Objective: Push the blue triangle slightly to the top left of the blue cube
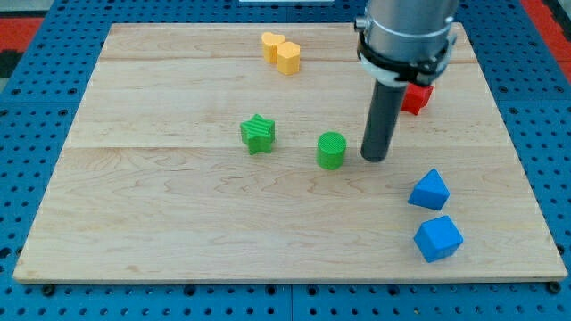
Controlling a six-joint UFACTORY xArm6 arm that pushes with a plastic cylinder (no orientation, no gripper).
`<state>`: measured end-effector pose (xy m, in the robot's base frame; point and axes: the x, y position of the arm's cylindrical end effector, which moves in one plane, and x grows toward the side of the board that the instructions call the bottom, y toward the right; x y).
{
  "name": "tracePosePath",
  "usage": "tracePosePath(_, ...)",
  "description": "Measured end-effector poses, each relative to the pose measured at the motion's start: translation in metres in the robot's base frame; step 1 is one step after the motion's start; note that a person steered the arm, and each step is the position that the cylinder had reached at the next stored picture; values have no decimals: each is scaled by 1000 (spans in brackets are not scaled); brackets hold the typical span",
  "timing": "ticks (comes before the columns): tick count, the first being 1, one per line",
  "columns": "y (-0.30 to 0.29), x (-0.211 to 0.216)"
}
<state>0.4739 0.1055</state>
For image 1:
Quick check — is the wooden board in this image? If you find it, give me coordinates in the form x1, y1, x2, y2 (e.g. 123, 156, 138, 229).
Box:
13, 23, 567, 284

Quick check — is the yellow hexagon block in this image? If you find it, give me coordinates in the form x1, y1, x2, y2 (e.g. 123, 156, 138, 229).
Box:
277, 42, 301, 75

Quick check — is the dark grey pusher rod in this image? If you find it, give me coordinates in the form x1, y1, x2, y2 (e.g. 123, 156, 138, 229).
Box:
360, 81, 407, 162

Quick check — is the green star block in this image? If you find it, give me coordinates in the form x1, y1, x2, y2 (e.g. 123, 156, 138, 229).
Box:
240, 114, 276, 155

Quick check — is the red star block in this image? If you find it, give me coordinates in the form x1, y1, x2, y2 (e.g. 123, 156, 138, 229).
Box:
401, 84, 434, 115

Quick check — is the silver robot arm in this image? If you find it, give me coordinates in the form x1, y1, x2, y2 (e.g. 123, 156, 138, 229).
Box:
354, 0, 459, 162

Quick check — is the yellow heart block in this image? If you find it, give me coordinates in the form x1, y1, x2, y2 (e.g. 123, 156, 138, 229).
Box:
261, 32, 286, 64

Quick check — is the blue triangle block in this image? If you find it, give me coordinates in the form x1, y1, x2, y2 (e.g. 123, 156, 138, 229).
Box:
408, 169, 451, 210

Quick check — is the green cylinder block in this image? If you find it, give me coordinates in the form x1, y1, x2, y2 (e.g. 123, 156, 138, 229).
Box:
316, 131, 347, 170

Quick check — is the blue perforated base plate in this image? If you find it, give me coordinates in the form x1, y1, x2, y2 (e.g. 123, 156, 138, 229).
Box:
1, 0, 570, 320

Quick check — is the blue cube block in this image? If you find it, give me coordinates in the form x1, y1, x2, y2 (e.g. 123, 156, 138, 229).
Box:
413, 215, 464, 263

